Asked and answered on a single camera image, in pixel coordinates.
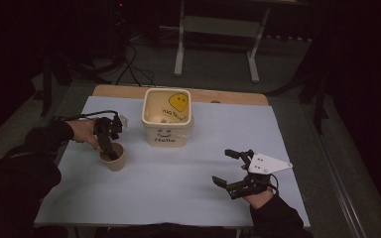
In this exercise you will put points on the person's right hand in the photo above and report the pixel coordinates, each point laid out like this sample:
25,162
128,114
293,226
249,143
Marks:
260,199

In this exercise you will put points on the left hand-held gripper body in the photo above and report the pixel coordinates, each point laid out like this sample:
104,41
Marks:
106,127

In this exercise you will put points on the black computer tower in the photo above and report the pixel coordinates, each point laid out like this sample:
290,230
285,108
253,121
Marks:
119,23

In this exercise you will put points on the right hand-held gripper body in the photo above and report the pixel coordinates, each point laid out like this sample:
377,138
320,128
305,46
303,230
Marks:
265,167

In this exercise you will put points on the pale blue table mat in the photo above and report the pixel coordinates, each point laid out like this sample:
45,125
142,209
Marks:
178,178

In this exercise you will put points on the metal floor rail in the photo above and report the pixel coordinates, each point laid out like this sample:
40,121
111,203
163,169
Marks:
342,185

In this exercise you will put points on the cream square bin smiley print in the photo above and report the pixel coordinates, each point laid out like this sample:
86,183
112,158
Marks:
167,115

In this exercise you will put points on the person's left hand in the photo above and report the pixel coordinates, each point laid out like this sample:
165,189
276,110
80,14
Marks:
83,131

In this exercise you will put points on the dark metal stand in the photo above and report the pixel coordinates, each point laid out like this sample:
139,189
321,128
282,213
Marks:
318,99

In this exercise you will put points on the white metal table frame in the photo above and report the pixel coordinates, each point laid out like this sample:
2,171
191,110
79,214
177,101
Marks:
218,28

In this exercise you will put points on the brown paper cup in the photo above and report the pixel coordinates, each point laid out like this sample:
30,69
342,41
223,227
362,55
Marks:
115,162

